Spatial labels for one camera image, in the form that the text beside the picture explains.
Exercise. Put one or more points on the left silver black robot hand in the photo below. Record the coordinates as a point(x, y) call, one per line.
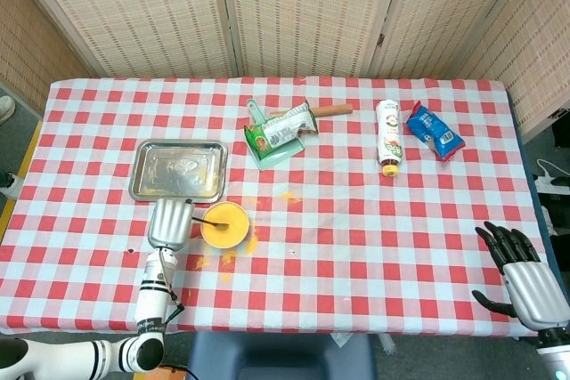
point(169, 224)

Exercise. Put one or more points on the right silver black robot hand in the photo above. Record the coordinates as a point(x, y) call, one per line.
point(532, 291)

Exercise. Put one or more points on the dark metal spoon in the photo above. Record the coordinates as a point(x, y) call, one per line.
point(214, 223)

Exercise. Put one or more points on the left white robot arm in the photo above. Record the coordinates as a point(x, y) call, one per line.
point(149, 300)

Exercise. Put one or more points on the cream round bowl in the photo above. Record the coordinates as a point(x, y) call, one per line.
point(240, 242)

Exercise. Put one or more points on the steel rectangular tray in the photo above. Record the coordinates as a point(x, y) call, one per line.
point(178, 171)

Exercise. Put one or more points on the white power strip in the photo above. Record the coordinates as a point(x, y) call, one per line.
point(552, 185)

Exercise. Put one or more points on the mint green dustpan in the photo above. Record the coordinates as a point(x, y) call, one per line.
point(285, 153)

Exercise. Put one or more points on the green silver snack bag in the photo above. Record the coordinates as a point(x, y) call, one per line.
point(276, 131)

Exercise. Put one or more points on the white shoe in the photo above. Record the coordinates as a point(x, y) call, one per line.
point(6, 108)
point(10, 188)

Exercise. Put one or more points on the red white checkered tablecloth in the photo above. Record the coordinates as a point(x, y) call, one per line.
point(356, 242)

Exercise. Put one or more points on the blue snack bag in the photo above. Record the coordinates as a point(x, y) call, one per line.
point(434, 131)

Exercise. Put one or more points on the white bottle yellow cap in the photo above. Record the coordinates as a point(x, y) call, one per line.
point(388, 135)

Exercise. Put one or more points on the woven folding screen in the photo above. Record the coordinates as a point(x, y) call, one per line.
point(303, 10)

